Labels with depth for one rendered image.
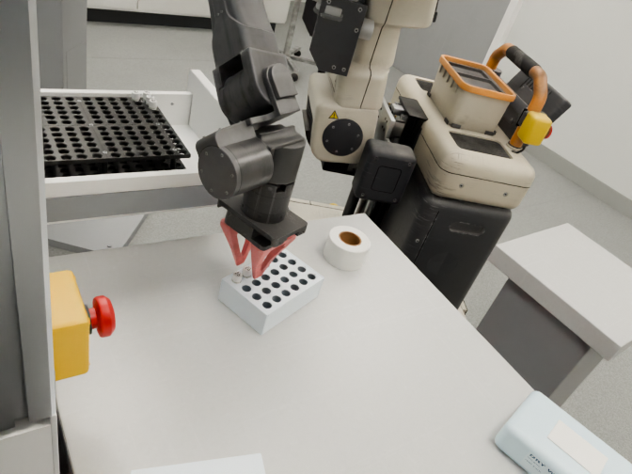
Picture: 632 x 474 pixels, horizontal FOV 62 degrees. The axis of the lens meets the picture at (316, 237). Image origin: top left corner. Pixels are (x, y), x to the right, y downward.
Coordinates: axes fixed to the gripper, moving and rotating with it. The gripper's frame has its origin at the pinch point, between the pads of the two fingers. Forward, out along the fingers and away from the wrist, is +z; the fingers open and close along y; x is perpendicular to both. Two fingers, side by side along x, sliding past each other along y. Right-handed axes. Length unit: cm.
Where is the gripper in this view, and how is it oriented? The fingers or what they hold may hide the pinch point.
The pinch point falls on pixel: (249, 265)
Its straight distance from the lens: 71.5
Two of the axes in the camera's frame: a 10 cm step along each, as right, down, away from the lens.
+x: 6.0, -3.1, 7.3
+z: -2.6, 7.9, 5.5
